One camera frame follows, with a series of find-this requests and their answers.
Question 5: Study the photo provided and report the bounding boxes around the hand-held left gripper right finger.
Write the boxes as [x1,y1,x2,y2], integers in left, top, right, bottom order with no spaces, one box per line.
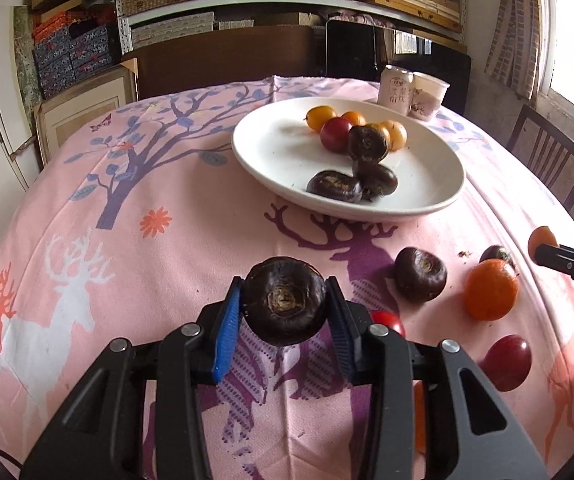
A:
[324,276,550,480]

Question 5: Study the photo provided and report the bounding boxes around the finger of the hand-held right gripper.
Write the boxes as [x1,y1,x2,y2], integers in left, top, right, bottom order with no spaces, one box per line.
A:
[536,243,574,297]

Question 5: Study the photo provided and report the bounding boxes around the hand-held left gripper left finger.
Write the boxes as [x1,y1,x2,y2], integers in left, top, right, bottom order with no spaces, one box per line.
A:
[20,275,245,480]

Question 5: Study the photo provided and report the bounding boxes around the small red plum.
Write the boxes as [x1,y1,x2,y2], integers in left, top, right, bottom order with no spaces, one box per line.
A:
[371,310,407,339]

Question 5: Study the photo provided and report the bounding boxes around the dark water chestnut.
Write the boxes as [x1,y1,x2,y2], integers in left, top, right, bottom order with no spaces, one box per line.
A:
[241,256,328,347]
[348,125,390,164]
[306,170,364,202]
[479,245,515,267]
[393,246,448,304]
[353,159,399,200]

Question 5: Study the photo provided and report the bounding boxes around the medium orange tangerine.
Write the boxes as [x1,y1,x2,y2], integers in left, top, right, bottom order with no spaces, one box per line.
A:
[463,258,520,322]

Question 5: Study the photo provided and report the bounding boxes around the dark red plum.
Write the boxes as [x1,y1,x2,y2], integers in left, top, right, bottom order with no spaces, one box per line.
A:
[477,335,533,393]
[320,117,354,154]

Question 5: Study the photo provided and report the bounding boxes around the large orange tangerine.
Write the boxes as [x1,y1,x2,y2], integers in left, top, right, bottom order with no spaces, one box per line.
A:
[413,382,428,453]

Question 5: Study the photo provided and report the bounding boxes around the white plate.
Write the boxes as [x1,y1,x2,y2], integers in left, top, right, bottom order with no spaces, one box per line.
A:
[231,97,466,222]

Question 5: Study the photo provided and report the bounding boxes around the yellow tangerine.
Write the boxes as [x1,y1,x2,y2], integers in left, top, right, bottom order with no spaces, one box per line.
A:
[304,105,338,132]

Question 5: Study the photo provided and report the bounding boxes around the pink printed tablecloth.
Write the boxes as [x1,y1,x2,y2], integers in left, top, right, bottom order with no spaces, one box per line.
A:
[0,75,574,480]

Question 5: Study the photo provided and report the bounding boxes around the wooden chair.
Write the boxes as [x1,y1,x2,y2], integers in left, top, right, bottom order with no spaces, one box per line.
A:
[506,105,574,211]

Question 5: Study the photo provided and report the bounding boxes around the white paper cup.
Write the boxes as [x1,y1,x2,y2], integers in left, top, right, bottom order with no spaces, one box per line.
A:
[411,71,450,122]

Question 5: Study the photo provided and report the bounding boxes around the checked curtain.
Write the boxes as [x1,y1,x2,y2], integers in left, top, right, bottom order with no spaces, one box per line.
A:
[484,0,552,101]

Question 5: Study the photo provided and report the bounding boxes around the dark brown wooden cabinet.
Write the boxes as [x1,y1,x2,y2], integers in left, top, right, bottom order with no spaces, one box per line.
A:
[132,25,328,101]

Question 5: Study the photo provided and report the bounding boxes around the black panel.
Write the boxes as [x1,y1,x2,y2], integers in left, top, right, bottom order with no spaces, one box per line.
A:
[324,19,472,113]

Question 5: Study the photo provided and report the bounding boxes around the stack of grey flat boxes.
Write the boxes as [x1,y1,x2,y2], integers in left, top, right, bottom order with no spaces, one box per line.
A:
[131,11,255,51]

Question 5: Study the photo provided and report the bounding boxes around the stack of tan flat boxes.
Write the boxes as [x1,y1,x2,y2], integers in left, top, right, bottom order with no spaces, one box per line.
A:
[359,0,465,33]

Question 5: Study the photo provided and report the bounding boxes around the stack of blue patterned boxes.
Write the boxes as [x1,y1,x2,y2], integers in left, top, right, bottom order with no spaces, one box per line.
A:
[31,10,123,100]

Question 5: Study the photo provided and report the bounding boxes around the white metal shelving rack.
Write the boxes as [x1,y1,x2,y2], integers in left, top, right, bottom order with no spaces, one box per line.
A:
[114,0,468,56]

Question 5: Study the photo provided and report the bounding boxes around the marbled leaning board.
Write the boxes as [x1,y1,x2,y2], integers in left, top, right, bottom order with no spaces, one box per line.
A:
[13,6,43,106]

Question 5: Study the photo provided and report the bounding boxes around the wooden picture frame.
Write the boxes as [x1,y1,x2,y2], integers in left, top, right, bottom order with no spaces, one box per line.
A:
[34,57,140,166]

